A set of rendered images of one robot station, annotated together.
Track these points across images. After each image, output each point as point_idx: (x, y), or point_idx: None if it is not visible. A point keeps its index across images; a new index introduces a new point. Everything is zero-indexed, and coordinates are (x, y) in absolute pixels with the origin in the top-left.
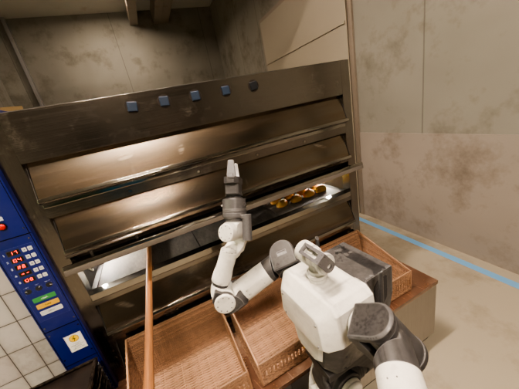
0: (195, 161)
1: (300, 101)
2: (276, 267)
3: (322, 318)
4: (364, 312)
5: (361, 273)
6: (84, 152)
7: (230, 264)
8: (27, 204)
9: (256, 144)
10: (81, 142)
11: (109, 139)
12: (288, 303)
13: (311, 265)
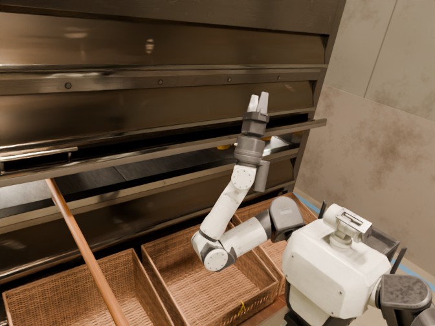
0: (164, 68)
1: (290, 28)
2: (279, 226)
3: (353, 285)
4: (397, 283)
5: (377, 246)
6: (16, 8)
7: (231, 215)
8: None
9: (235, 67)
10: None
11: (62, 0)
12: (298, 267)
13: (344, 232)
